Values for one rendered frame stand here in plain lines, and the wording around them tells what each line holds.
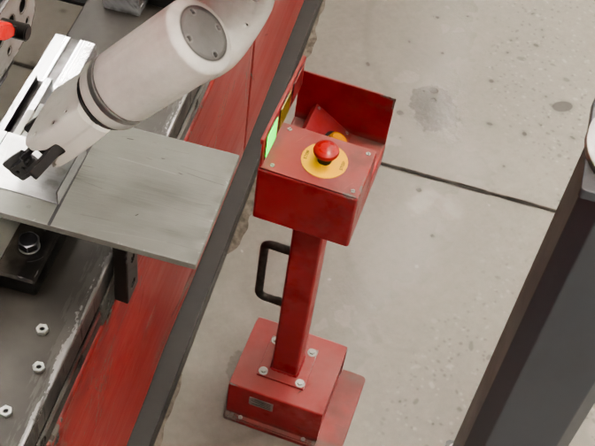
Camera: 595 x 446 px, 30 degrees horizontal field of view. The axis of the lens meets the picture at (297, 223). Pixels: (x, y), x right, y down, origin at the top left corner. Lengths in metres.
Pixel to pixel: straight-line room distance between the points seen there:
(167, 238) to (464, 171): 1.60
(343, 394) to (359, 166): 0.78
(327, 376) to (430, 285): 0.43
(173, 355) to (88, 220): 1.04
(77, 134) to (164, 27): 0.18
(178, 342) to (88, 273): 0.94
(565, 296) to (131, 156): 0.65
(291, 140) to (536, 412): 0.60
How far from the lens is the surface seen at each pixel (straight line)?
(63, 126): 1.22
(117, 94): 1.16
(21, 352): 1.36
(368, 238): 2.61
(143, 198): 1.33
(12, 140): 1.40
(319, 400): 2.21
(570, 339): 1.70
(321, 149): 1.66
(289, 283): 1.98
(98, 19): 1.75
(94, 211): 1.32
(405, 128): 2.87
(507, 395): 1.85
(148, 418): 2.25
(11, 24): 1.13
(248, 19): 1.18
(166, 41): 1.10
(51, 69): 1.54
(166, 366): 2.31
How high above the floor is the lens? 2.02
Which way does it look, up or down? 51 degrees down
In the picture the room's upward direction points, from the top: 9 degrees clockwise
